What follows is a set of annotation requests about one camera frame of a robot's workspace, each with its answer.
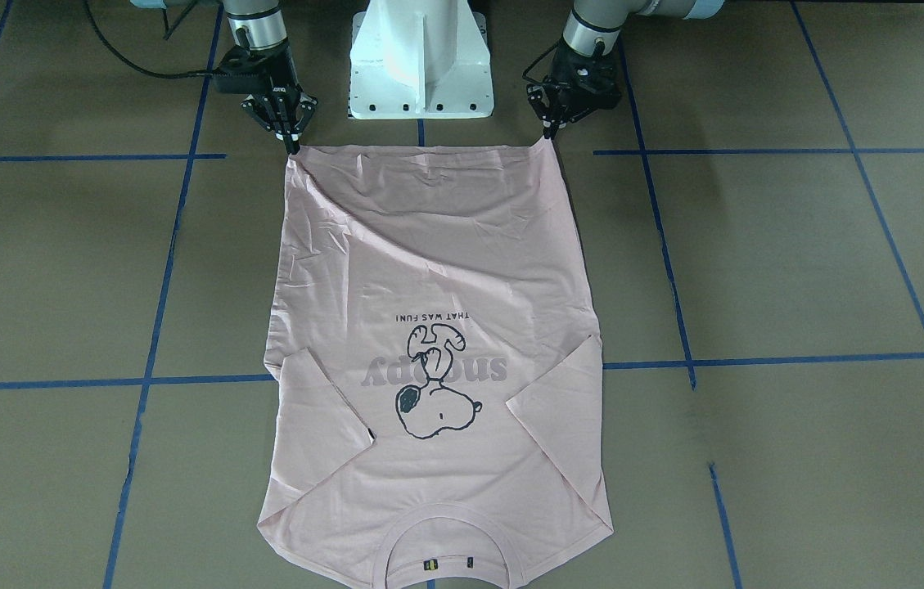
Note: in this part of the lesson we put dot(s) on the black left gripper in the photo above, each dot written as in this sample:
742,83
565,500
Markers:
561,83

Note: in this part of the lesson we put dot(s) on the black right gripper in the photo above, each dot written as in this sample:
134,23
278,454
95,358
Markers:
275,78

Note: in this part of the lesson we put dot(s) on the pink Snoopy t-shirt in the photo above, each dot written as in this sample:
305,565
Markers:
439,368

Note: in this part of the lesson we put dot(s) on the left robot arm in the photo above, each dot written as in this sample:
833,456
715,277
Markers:
591,21

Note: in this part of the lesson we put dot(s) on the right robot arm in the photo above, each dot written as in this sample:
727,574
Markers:
253,24

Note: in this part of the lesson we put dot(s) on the brown paper table cover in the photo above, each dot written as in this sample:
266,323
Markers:
751,216

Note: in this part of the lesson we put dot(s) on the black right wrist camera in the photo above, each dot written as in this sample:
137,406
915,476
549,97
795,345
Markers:
242,72

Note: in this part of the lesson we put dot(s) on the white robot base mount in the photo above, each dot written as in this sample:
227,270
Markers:
420,60

